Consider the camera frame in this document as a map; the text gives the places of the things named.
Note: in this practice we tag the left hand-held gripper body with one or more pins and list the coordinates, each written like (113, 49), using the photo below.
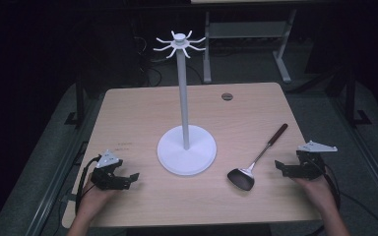
(106, 170)

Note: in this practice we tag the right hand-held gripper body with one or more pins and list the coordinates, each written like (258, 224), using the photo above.
(310, 162)

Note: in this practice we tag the person's right hand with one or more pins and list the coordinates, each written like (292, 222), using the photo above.
(316, 193)

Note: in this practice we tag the person's left hand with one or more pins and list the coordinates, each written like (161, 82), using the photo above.
(93, 200)

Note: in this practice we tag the white hook rack stand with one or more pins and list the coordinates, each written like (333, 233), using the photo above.
(186, 154)

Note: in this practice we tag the black metal stand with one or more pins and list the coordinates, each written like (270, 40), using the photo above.
(352, 105)
(78, 105)

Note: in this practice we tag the grey round table grommet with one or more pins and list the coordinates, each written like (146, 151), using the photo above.
(227, 96)

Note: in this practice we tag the grey metal frame desk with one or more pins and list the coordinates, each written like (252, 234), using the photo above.
(249, 29)

